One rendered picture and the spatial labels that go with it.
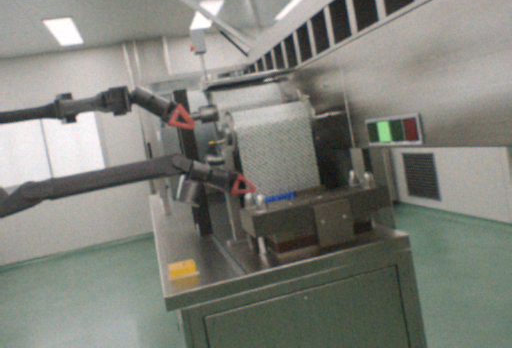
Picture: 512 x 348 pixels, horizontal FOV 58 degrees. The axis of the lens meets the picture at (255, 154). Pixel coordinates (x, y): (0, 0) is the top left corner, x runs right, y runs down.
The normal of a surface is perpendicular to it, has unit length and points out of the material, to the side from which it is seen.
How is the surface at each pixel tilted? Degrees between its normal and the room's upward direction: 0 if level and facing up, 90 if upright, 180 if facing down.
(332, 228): 90
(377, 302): 90
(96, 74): 90
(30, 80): 90
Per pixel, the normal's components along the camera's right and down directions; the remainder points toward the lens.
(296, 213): 0.24, 0.01
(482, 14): -0.96, 0.18
